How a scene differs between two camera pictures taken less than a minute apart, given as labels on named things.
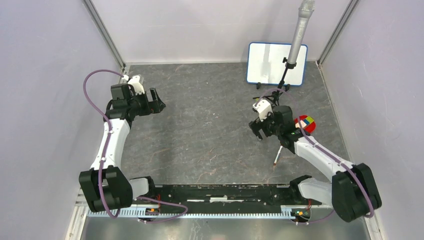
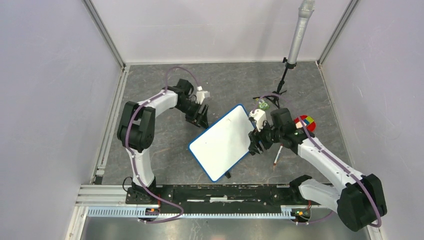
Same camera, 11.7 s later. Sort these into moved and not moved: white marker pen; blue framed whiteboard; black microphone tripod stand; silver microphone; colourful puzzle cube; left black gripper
Moved: blue framed whiteboard; left black gripper
Not moved: silver microphone; colourful puzzle cube; black microphone tripod stand; white marker pen
